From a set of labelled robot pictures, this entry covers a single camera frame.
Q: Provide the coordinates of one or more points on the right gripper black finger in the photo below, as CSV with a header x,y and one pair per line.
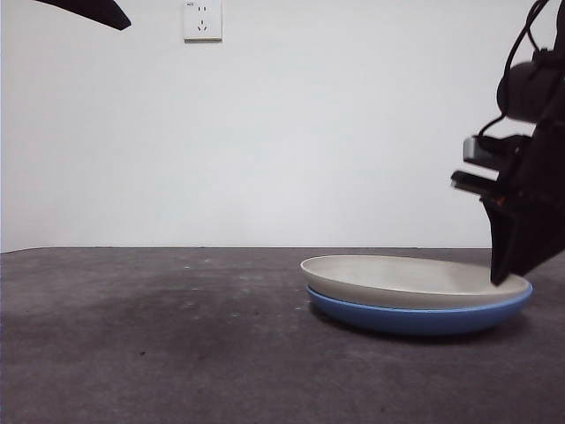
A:
x,y
529,243

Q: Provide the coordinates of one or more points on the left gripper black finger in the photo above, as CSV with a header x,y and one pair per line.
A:
x,y
97,13

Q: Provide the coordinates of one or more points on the white round plate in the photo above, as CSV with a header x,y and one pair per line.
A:
x,y
397,282

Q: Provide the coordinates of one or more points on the blue round plate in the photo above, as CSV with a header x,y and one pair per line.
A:
x,y
410,320

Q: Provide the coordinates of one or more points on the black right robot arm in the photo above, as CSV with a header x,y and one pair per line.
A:
x,y
529,93

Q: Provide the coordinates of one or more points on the right wrist grey camera box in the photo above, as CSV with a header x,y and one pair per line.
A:
x,y
470,150

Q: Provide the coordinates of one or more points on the white wall socket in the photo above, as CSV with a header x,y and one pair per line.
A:
x,y
202,31

